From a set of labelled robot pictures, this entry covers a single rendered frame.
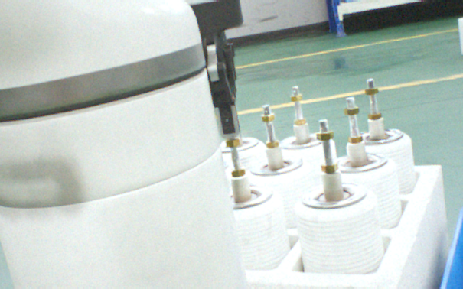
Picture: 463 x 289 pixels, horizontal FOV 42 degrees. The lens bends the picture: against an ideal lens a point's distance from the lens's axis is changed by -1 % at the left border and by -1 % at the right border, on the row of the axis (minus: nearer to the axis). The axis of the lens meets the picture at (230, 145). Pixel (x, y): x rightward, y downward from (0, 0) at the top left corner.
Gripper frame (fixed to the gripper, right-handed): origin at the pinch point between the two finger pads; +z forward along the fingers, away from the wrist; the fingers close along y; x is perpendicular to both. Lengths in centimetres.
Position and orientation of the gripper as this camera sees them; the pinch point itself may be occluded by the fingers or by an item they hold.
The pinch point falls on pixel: (228, 120)
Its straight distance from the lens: 72.4
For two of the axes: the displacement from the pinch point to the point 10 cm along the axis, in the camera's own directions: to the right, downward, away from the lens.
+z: 1.7, 9.6, 2.4
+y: 0.8, -2.6, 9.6
